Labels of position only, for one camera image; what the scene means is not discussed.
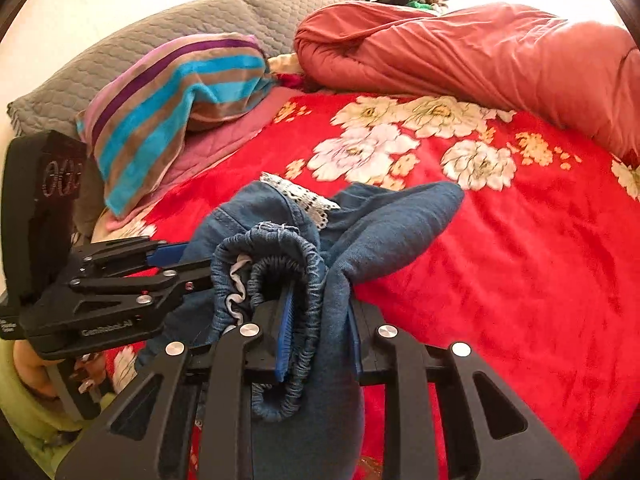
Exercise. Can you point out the dark red cloth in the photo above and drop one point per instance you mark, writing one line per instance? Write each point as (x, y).
(292, 81)

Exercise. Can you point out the person's left hand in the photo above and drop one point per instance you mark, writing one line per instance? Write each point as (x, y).
(32, 372)

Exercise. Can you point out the red-orange quilt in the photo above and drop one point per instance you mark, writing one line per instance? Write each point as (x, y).
(475, 50)

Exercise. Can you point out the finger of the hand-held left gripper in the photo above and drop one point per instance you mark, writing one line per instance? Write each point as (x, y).
(150, 285)
(125, 255)

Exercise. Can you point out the red floral blanket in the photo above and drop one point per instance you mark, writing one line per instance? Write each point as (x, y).
(500, 260)

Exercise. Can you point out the cream cloth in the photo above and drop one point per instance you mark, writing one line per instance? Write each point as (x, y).
(285, 64)

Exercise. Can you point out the blue denim pants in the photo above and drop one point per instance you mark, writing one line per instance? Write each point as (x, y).
(380, 230)

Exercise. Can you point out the dark clothes pile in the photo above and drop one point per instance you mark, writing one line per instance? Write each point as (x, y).
(407, 0)

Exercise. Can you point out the striped towel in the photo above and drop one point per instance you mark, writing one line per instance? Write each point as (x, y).
(150, 110)

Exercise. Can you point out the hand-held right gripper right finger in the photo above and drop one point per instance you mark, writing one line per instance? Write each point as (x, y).
(356, 350)

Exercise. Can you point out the grey quilted pillow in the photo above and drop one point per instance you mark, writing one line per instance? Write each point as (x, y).
(150, 30)

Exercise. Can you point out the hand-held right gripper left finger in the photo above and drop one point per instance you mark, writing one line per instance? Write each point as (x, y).
(283, 340)

